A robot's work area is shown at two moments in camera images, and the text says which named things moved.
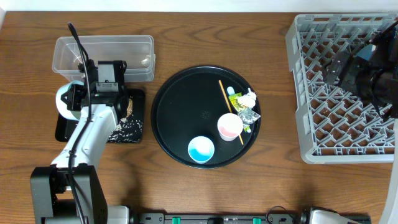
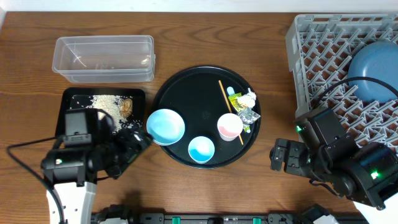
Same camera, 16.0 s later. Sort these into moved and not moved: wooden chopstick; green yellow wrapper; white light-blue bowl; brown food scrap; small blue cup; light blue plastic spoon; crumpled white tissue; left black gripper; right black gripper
Moved: white light-blue bowl; left black gripper; right black gripper
Not moved: light blue plastic spoon; small blue cup; wooden chopstick; brown food scrap; crumpled white tissue; green yellow wrapper
